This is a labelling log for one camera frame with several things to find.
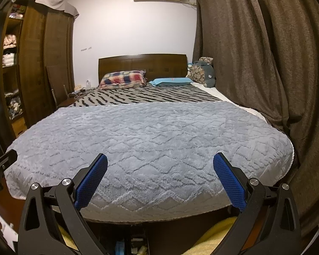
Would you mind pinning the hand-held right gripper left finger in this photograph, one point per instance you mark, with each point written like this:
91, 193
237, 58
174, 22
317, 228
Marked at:
91, 180

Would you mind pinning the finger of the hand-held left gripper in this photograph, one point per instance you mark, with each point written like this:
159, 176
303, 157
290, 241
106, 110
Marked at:
5, 158

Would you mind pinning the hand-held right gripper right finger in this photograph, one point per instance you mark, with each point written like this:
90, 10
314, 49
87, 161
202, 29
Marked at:
228, 180

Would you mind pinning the grey fluffy blanket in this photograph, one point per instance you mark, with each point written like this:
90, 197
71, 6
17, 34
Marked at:
154, 148

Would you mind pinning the white bed sheet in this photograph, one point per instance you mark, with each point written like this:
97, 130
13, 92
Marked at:
244, 109

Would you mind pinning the dark wooden nightstand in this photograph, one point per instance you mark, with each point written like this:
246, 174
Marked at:
69, 102

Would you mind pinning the stack of folded clothes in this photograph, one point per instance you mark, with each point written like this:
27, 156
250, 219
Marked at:
8, 58

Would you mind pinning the brown wooden wardrobe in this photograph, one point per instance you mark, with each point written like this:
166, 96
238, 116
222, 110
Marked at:
37, 58

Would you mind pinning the black and grey striped blanket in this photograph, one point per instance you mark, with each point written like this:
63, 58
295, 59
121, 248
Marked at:
154, 95

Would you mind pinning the red and blue plaid pillow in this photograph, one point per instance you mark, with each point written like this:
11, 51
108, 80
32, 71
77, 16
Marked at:
122, 78

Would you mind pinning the grey plush toy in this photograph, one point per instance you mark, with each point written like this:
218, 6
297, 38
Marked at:
208, 71

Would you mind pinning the brown patterned cushion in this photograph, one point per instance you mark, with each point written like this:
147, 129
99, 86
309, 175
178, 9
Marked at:
196, 73

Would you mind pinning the brown curtain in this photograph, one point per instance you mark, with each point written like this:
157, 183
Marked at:
255, 58

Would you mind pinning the brown wooden headboard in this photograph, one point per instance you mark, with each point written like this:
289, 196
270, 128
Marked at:
143, 65

